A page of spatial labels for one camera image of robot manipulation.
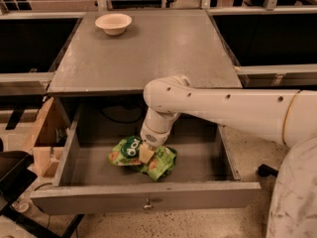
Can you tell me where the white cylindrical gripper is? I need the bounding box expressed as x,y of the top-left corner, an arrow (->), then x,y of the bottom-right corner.
139,108 -> 180,164

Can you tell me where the green rice chip bag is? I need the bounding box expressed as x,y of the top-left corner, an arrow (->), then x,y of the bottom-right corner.
107,136 -> 177,180

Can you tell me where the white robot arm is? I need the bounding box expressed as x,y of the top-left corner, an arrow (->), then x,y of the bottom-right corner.
141,75 -> 317,238

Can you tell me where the metal drawer knob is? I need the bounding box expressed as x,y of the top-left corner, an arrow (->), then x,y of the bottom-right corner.
143,199 -> 154,211

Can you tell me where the grey open top drawer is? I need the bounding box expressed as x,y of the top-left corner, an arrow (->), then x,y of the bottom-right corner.
31,103 -> 261,215

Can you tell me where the grey cabinet counter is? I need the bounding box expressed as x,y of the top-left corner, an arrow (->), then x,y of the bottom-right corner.
48,10 -> 242,97

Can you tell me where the wooden block stack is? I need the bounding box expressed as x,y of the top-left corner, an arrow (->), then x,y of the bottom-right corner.
22,98 -> 67,178

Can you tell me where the black office chair base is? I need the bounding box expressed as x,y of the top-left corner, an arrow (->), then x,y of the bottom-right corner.
258,164 -> 278,178

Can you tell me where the black chair left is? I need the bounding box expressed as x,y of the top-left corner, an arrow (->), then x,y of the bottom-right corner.
0,137 -> 85,238

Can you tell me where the white paper bowl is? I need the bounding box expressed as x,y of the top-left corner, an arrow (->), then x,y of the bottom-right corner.
95,13 -> 132,36

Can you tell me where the black cable loop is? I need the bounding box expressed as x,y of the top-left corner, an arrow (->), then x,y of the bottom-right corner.
99,104 -> 145,125

